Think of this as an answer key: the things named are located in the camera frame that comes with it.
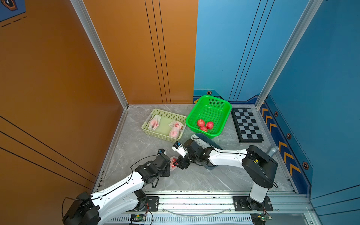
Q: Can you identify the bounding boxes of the green plastic mesh basket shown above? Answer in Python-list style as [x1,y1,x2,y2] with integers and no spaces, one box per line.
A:
[186,95,232,139]

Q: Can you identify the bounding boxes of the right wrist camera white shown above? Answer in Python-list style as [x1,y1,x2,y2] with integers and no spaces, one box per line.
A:
[172,141,188,158]

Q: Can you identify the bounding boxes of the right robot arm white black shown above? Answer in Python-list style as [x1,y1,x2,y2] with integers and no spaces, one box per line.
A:
[172,137,278,211]

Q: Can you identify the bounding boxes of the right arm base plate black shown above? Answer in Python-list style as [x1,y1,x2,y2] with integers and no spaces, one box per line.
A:
[232,196,273,212]

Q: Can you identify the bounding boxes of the black white checkerboard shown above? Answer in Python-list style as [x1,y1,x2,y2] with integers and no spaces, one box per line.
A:
[231,107,263,143]

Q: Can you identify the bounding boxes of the cream perforated plastic basket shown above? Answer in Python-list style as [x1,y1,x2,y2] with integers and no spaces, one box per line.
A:
[142,108,187,143]

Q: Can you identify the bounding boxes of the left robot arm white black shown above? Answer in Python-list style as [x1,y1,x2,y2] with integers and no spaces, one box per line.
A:
[62,153,171,225]

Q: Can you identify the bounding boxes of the left aluminium corner post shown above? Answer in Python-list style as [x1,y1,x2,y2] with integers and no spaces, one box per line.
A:
[70,0,129,110]

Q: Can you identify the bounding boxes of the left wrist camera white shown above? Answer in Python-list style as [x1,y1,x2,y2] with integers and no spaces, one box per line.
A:
[157,149,165,155]

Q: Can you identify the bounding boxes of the silver metal cylinder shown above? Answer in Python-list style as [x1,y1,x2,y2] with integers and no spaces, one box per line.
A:
[267,146,279,158]

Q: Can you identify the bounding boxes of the green circuit board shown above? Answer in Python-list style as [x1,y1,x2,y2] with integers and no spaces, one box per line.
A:
[129,214,147,225]
[251,214,266,225]

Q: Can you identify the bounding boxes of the aluminium corner post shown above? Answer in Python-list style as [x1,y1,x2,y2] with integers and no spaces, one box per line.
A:
[255,0,323,110]
[70,0,129,110]

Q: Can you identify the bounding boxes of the right aluminium corner post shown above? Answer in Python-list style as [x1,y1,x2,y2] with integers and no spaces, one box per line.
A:
[255,0,323,110]

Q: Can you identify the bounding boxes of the left green circuit board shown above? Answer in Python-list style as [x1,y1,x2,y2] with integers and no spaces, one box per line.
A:
[129,214,147,225]

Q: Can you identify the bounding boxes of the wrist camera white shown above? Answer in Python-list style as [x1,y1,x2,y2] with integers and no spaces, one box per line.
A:
[157,149,165,155]
[172,141,188,158]

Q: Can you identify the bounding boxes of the right green circuit board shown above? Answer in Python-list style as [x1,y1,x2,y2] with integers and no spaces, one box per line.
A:
[251,214,266,225]

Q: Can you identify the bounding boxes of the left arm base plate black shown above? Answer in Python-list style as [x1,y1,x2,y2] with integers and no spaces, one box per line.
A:
[134,196,159,212]

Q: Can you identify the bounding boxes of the dark teal plastic tray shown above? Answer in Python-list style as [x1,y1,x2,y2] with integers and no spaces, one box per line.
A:
[194,133,223,170]

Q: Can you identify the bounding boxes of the aluminium front rail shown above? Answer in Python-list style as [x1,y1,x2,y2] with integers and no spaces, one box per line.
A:
[78,191,316,216]

